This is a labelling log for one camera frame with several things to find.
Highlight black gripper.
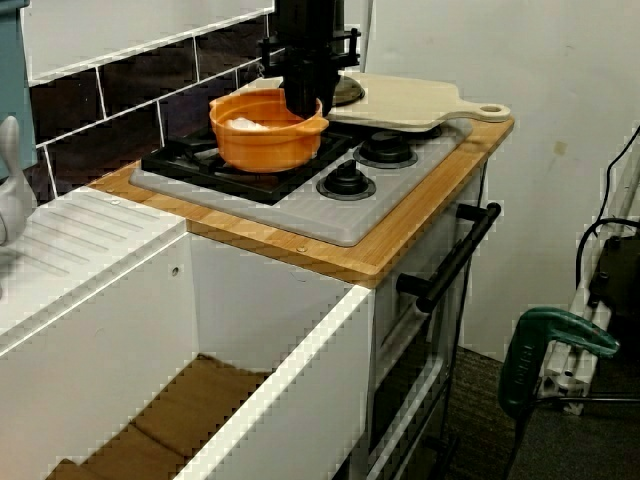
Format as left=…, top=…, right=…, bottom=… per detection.
left=258, top=0, right=362, bottom=117

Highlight brown glass lid yellow knob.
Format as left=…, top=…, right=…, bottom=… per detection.
left=329, top=74, right=367, bottom=108

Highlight salmon nigiri sushi toy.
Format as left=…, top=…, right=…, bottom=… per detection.
left=222, top=115, right=272, bottom=133

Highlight orange toy cooking pot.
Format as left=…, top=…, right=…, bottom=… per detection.
left=208, top=88, right=330, bottom=174

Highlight black stove knob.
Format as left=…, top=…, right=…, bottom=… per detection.
left=316, top=161, right=378, bottom=202
left=352, top=130, right=419, bottom=168

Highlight pale wooden cutting board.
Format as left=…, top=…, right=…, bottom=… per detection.
left=232, top=72, right=513, bottom=134

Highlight grey toy stove top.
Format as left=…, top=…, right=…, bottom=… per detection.
left=129, top=117, right=474, bottom=248

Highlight black burner grate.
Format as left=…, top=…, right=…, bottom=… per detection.
left=141, top=122, right=364, bottom=207

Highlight white toy oven front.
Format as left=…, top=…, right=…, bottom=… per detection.
left=367, top=164, right=489, bottom=480

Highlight teal box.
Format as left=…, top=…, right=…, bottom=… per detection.
left=0, top=0, right=39, bottom=181

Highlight grey toy faucet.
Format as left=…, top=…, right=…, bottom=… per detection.
left=0, top=115, right=39, bottom=301

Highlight brown folded cloth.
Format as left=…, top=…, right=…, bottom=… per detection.
left=44, top=352, right=274, bottom=480

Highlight green clamp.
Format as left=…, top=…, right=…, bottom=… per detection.
left=498, top=307, right=622, bottom=419

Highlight dark boxy device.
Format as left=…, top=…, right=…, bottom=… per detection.
left=588, top=234, right=640, bottom=321

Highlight black oven door handle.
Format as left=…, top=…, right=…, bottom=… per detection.
left=396, top=201, right=503, bottom=314

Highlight thin black cable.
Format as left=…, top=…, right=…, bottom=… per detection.
left=601, top=124, right=640, bottom=224

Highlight looped black cable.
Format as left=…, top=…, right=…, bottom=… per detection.
left=574, top=217, right=640, bottom=292

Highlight aluminium frame rail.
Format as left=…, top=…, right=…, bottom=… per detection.
left=537, top=149, right=640, bottom=416

